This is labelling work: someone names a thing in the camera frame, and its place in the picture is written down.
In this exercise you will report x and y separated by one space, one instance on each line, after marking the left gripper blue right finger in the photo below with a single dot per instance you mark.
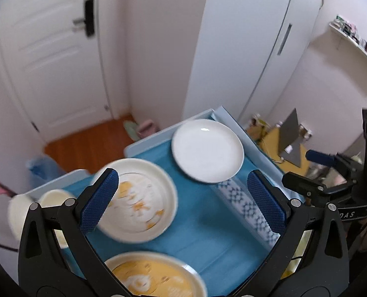
309 259

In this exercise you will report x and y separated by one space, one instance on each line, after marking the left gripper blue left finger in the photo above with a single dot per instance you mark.
42 269

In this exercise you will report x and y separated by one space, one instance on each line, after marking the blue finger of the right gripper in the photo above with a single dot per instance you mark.
340 162
304 186

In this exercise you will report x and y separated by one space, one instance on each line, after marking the cream ceramic bowl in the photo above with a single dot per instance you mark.
52 198

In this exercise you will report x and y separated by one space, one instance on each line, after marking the yellow cartoon plate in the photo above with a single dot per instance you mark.
146 273

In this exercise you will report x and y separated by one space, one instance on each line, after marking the plain white plate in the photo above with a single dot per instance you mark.
207 151

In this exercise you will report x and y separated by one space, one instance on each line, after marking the cream plate orange pattern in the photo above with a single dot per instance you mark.
144 205

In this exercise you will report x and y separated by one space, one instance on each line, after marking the yellow cardboard box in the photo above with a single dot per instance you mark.
281 143

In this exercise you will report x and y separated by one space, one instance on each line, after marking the blue trash bag bin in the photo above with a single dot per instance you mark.
43 169

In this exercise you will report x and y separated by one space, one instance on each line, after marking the blue patterned tablecloth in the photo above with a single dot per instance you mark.
210 232

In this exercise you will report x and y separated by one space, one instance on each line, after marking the white wardrobe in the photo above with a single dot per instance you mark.
247 51

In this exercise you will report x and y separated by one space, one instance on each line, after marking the white door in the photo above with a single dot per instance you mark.
54 70

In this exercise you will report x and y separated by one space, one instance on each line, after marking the white wall shelf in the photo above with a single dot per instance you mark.
348 33

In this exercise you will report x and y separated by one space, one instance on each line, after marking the black door handle lock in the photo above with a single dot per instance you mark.
87 22

